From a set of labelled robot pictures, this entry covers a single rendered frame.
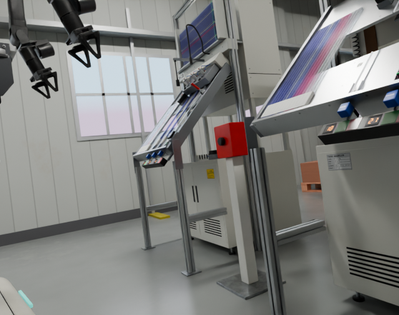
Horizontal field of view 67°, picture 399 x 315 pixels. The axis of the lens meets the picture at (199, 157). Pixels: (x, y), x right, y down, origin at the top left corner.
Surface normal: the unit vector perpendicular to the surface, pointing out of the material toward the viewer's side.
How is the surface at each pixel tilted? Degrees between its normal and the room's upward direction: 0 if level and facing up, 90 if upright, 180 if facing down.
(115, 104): 90
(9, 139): 90
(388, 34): 90
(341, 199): 90
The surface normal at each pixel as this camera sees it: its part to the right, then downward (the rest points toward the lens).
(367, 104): -0.54, 0.76
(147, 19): 0.46, -0.07
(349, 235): -0.87, 0.11
